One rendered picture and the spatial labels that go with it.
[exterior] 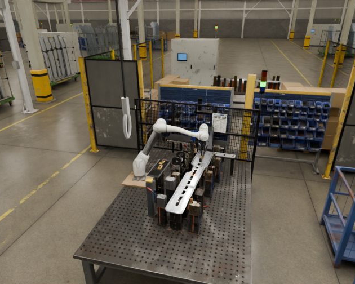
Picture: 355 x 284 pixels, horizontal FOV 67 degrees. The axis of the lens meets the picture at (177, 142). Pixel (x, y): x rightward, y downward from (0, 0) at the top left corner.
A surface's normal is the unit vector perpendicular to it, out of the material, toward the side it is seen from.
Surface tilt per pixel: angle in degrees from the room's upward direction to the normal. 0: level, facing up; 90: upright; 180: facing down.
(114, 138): 94
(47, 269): 0
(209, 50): 90
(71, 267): 0
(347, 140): 91
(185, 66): 90
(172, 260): 0
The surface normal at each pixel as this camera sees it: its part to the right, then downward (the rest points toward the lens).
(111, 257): 0.00, -0.91
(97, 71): -0.27, 0.40
